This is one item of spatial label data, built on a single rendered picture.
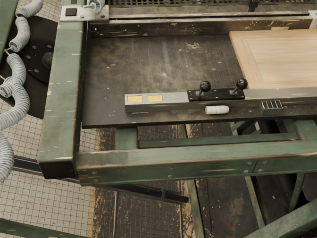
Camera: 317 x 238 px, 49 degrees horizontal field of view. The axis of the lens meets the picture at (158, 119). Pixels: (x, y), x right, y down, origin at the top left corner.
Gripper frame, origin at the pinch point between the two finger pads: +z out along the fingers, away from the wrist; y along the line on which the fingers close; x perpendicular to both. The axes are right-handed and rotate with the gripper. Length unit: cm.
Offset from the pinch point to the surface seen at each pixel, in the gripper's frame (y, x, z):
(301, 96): -5.8, 49.5, 3.8
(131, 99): 55, 47, 4
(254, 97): 11, 49, 4
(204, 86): 32, 53, -7
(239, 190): -37, -6, 186
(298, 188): -15, 65, 45
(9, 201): 236, -120, 405
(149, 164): 50, 75, 3
